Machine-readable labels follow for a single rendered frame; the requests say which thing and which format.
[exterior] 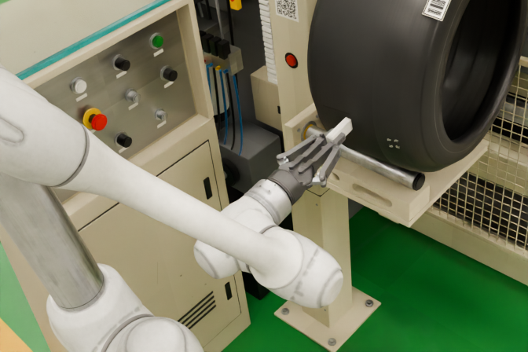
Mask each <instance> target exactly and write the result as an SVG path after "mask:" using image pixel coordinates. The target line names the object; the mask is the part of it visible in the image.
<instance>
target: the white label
mask: <svg viewBox="0 0 528 352"><path fill-rule="evenodd" d="M450 1H451V0H427V4H426V6H425V8H424V10H423V13H422V14H423V15H425V16H428V17H432V18H435V19H437V20H440V21H442V20H443V18H444V16H445V14H446V10H447V9H448V6H449V4H450Z"/></svg>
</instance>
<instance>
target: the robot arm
mask: <svg viewBox="0 0 528 352"><path fill-rule="evenodd" d="M352 130H353V128H352V122H351V119H348V118H347V117H346V118H345V119H344V120H343V121H341V122H340V123H339V124H338V125H337V126H336V127H335V128H334V129H333V128H332V129H330V130H329V131H328V132H327V133H326V134H320V137H317V136H316V135H312V136H310V137H308V138H307V139H306V140H305V141H302V142H301V143H299V144H298V145H296V146H295V147H294V148H291V149H290V150H288V151H287V152H284V153H281V154H279V155H277V162H278V166H279V167H278V169H276V170H275V171H274V172H273V173H272V174H271V175H270V176H269V177H268V178H267V179H262V180H260V181H258V182H257V183H256V184H255V185H254V186H253V187H252V188H251V189H250V190H249V191H248V192H246V193H245V194H244V195H243V196H242V197H241V198H240V199H239V200H237V201H236V202H233V203H231V204H230V205H229V206H228V207H226V208H225V209H223V210H222V211H221V212H219V211H216V210H215V209H214V208H212V207H209V206H208V205H206V204H205V203H202V202H201V201H199V200H197V199H195V198H194V197H192V196H190V195H188V194H187V193H185V192H182V191H181V190H180V189H177V188H175V187H174V186H172V185H170V184H168V183H166V182H165V181H163V180H161V179H159V178H157V177H156V176H154V175H152V174H150V173H149V172H147V171H145V170H142V169H141V168H140V167H137V166H136V165H134V164H132V163H131V162H129V161H127V160H126V159H124V158H123V157H122V156H120V155H118V154H117V153H116V152H114V151H113V150H111V149H110V148H109V147H108V146H107V145H106V144H104V143H103V142H102V141H100V140H99V139H98V138H97V137H96V136H95V135H93V134H92V133H91V132H90V131H89V130H88V129H87V128H85V127H84V126H83V125H82V124H81V123H79V122H77V121H76V120H74V119H73V118H72V117H70V116H69V115H67V114H66V113H65V112H63V111H62V110H61V109H59V108H58V107H56V106H54V105H52V104H50V103H49V102H48V101H47V100H46V99H45V98H44V97H43V96H41V95H40V94H39V93H37V92H36V91H34V90H33V89H32V88H31V87H30V86H28V85H27V84H26V83H25V82H23V81H22V80H21V79H19V78H18V77H16V76H15V75H14V74H13V73H11V72H10V71H8V70H7V69H6V68H5V67H4V66H3V65H1V64H0V223H1V225H2V226H3V228H4V229H5V231H6V232H7V233H8V235H9V236H10V238H11V239H12V241H13V243H14V244H15V245H16V246H17V248H18V249H19V251H20V253H21V254H22V255H23V256H24V258H25V259H26V261H27V263H28V264H29V265H30V267H31V268H32V269H33V271H34V272H35V274H36V275H37V277H38V278H39V280H40V281H41V282H42V284H43V285H44V287H45V288H46V290H47V291H48V292H49V297H48V299H47V303H46V311H47V314H48V316H49V323H50V326H51V328H52V330H53V333H54V335H55V336H56V337H57V339H58V340H59V341H60V343H61V344H62V345H63V346H64V347H65V348H66V349H67V350H68V352H204V350H203V348H202V346H201V345H200V342H199V340H198V339H197V338H196V337H195V335H194V334H193V333H192V332H191V331H190V330H189V329H188V328H186V327H185V326H184V325H183V324H181V323H180V322H178V321H175V320H173V319H170V318H167V317H155V316H154V315H153V314H152V313H151V312H150V311H149V310H148V309H147V308H146V307H145V306H143V305H142V303H141V300H140V299H139V298H138V297H137V296H136V295H135V294H134V293H133V291H132V290H131V289H130V288H129V286H128V285H127V283H126V282H125V281H124V280H123V278H122V277H121V276H120V275H119V274H118V272H117V271H116V270H115V269H113V268H112V267H111V266H108V265H105V264H100V263H96V261H95V260H94V257H93V256H92V255H91V253H90V251H89V249H88V247H87V246H86V244H85V243H84V241H83V239H82V237H81V236H80V235H79V232H78V230H77V229H76V227H75V226H74V224H73V222H72V220H71V219H70V217H69V216H68V213H67V212H66V210H65V209H64V207H63V205H62V204H61V202H60V200H59V199H58V197H57V195H56V193H55V192H54V191H53V188H56V189H68V190H74V191H79V192H84V193H92V194H95V195H98V196H103V197H107V198H109V199H111V200H114V201H117V202H119V203H121V204H124V205H126V206H128V207H131V208H133V209H134V210H136V211H140V212H141V213H143V214H145V215H148V216H149V217H151V218H154V219H155V220H157V221H159V222H162V223H164V224H166V225H168V226H170V227H172V228H174V229H176V230H178V231H180V232H182V233H185V234H187V235H189V236H191V237H193V238H195V239H197V241H196V243H195V245H194V255H195V259H196V261H197V263H198V264H199V266H200V267H201V268H202V269H203V270H204V271H205V272H206V273H208V274H209V275H210V276H212V277H213V278H214V279H222V278H225V277H229V276H232V275H233V274H235V273H236V272H238V271H239V270H241V271H243V272H248V273H251V274H253V276H254V278H255V279H256V280H257V281H258V282H259V283H260V284H261V285H263V286H264V287H266V288H267V289H269V290H270V291H271V292H273V293H274V294H276V295H278V296H280V297H281V298H283V299H286V300H290V301H292V302H294V303H296V304H298V305H300V306H305V307H309V308H322V307H324V306H327V305H329V304H331V303H332V302H333V301H334V300H335V298H336V297H337V295H338V294H339V292H340V290H341V287H342V285H343V272H342V269H341V267H340V265H339V263H338V262H337V261H336V260H335V259H334V258H333V257H332V256H331V255H330V254H329V253H328V252H327V251H326V250H324V249H323V248H321V247H319V246H318V245H316V244H315V243H314V242H313V241H311V240H309V239H307V238H306V237H304V236H302V235H300V234H298V233H296V232H293V231H291V230H288V229H282V228H281V227H279V224H280V223H281V222H282V221H283V220H284V219H285V218H286V217H287V216H288V215H289V214H290V213H291V212H292V205H293V204H294V203H295V202H296V201H297V200H298V199H299V198H300V197H301V196H302V195H303V193H304V192H305V190H307V189H309V188H311V187H312V186H313V185H321V188H324V187H326V185H327V179H328V177H329V175H330V174H331V172H332V170H333V169H334V167H335V165H336V164H337V162H338V161H339V158H340V156H341V152H340V147H339V146H340V145H341V144H342V143H343V142H344V141H345V140H346V136H347V135H348V134H349V133H350V132H351V131H352ZM311 142H312V143H311ZM323 164H324V165H323ZM322 165H323V166H322ZM321 166H322V168H321V170H320V173H317V170H318V169H319V168H320V167H321ZM316 173H317V175H316V177H315V178H314V175H315V174H316Z"/></svg>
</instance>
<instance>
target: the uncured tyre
mask: <svg viewBox="0 0 528 352"><path fill-rule="evenodd" d="M426 4H427V0H317V3H316V5H315V9H314V12H313V18H312V21H311V25H310V34H309V41H308V49H307V73H308V81H309V86H310V92H311V96H312V98H313V102H314V104H315V107H316V109H317V114H318V116H319V118H320V120H321V123H322V124H323V126H324V128H325V129H326V130H327V131H329V130H330V129H332V128H333V129H334V128H335V127H336V126H337V125H338V124H339V123H340V122H341V121H343V120H344V119H345V118H346V117H347V118H348V119H351V122H352V128H353V130H352V131H351V132H350V133H349V134H348V135H347V136H346V140H345V141H344V142H343V143H342V145H344V146H346V147H347V148H349V149H353V150H355V151H357V152H361V153H364V154H365V155H368V156H372V157H374V158H377V159H379V160H382V161H385V162H388V163H392V164H394V165H396V166H399V167H402V168H405V169H407V170H410V171H416V172H435V171H440V170H441V169H443V168H445V167H448V166H450V165H452V164H454V163H456V162H458V161H460V160H462V159H463V158H464V157H466V156H467V155H468V154H470V153H471V152H472V151H473V150H474V149H475V148H476V146H477V145H478V144H479V143H480V141H481V140H482V139H483V138H484V137H485V135H486V133H487V132H488V130H489V129H490V127H491V126H492V124H493V122H494V120H495V119H496V117H497V115H498V113H499V111H500V110H501V107H502V105H503V103H504V101H505V98H506V97H507V95H508V91H509V90H510V87H511V85H512V81H513V79H514V77H515V73H516V70H517V67H518V65H519V60H520V57H521V54H522V51H523V46H524V42H525V38H526V32H527V27H528V0H451V1H450V4H449V6H448V9H447V10H446V13H445V16H444V18H443V20H442V21H440V20H437V19H435V18H432V17H429V16H425V15H423V14H422V13H423V11H424V8H425V6H426ZM323 105H326V106H328V107H331V108H335V109H338V110H340V111H343V112H347V113H350V114H349V115H348V114H346V113H343V112H339V111H336V110H334V109H331V108H327V107H325V106H323ZM385 136H387V137H389V138H399V139H400V143H401V148H402V150H400V149H392V148H388V145H387V140H386V137H385Z"/></svg>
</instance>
